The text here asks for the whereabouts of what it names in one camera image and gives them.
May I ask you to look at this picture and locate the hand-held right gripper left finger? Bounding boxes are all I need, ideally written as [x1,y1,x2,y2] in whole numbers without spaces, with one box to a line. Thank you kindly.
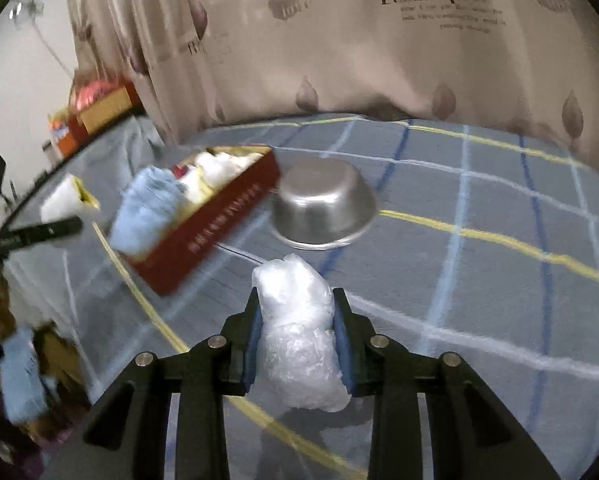
[39,287,262,480]

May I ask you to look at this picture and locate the steel bowl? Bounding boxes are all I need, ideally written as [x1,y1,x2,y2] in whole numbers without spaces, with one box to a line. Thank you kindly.
[270,156,380,251]

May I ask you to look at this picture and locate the light blue fluffy cloth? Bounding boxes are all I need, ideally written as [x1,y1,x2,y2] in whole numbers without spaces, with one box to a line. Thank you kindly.
[110,167,190,256]
[0,327,55,423]

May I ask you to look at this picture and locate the grey plaid bedsheet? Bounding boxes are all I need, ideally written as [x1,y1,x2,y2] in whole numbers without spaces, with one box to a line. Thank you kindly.
[4,112,599,480]

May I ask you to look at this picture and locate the brown bag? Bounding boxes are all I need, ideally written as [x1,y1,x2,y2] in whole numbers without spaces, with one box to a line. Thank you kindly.
[0,290,91,411]

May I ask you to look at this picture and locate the red plastic packets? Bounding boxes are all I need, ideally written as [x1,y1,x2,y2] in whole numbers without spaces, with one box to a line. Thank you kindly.
[69,80,112,111]

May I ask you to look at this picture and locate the grey cover cloth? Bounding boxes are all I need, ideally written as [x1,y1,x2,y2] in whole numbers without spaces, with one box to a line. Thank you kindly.
[0,117,167,321]

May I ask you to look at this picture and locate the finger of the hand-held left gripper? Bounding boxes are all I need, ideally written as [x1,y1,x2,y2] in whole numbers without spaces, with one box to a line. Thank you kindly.
[0,217,83,256]

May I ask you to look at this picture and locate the white sock with yellow trim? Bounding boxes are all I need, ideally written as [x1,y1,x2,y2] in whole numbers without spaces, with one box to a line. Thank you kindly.
[40,175,101,223]

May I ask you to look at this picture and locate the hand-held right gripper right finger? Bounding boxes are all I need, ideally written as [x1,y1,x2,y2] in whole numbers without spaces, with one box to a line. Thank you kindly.
[332,287,563,480]

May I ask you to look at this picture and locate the beige leaf print curtain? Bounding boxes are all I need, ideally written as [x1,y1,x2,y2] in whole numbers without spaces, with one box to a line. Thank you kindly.
[64,0,599,183]

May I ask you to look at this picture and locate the plain white sock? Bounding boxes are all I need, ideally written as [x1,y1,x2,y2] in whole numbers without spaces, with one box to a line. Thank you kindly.
[195,151,260,185]

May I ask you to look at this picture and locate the orange box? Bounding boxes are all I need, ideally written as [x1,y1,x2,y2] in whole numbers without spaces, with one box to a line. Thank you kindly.
[49,112,87,158]

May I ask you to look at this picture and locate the red tin box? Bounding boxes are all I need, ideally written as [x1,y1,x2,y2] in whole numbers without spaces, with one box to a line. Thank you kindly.
[124,146,281,297]

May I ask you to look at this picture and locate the red box with yellow label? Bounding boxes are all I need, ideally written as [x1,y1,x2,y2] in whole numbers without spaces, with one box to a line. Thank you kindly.
[74,80,140,136]

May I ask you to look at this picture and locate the white plastic bag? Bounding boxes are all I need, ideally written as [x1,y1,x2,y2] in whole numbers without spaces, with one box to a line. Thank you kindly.
[252,254,351,412]

